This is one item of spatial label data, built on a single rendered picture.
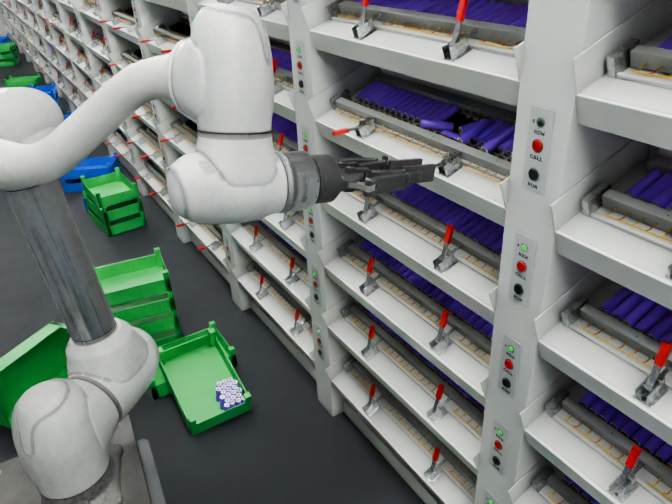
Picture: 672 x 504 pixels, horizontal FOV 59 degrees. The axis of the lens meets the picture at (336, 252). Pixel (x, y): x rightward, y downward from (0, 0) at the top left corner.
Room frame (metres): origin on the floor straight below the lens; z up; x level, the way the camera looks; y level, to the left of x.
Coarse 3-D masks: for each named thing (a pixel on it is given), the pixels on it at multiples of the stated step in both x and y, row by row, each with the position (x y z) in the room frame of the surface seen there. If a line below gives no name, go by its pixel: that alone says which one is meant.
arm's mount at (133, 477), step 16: (128, 416) 1.13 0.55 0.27; (128, 432) 1.07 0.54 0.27; (128, 448) 1.02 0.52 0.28; (0, 464) 1.01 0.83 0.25; (16, 464) 1.00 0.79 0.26; (128, 464) 0.97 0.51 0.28; (0, 480) 0.96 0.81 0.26; (16, 480) 0.95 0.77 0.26; (128, 480) 0.92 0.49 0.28; (144, 480) 0.92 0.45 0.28; (0, 496) 0.91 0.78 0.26; (16, 496) 0.91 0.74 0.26; (32, 496) 0.90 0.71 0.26; (128, 496) 0.88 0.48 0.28; (144, 496) 0.87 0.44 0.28
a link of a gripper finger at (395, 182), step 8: (384, 176) 0.86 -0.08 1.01; (392, 176) 0.86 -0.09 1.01; (400, 176) 0.87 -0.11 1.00; (408, 176) 0.88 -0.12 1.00; (368, 184) 0.82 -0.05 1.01; (376, 184) 0.84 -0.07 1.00; (384, 184) 0.85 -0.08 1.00; (392, 184) 0.86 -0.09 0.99; (400, 184) 0.87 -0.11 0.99; (408, 184) 0.88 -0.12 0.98; (368, 192) 0.82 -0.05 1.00; (376, 192) 0.84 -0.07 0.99; (384, 192) 0.85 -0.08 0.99
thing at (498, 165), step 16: (336, 112) 1.34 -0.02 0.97; (352, 112) 1.31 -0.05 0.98; (368, 112) 1.26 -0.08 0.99; (400, 128) 1.15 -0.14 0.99; (416, 128) 1.12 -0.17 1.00; (416, 144) 1.09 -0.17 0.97; (432, 144) 1.07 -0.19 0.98; (448, 144) 1.03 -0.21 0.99; (464, 144) 1.01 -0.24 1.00; (480, 160) 0.96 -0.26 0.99; (496, 160) 0.94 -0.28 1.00
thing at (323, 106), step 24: (360, 72) 1.43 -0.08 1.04; (384, 72) 1.41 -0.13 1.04; (336, 96) 1.38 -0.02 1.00; (480, 96) 1.13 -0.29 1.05; (336, 120) 1.32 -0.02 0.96; (408, 120) 1.21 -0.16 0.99; (360, 144) 1.20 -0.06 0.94; (384, 144) 1.15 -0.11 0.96; (408, 144) 1.12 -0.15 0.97; (456, 192) 0.95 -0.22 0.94; (480, 192) 0.90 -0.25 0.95; (504, 192) 0.84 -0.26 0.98; (504, 216) 0.85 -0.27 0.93
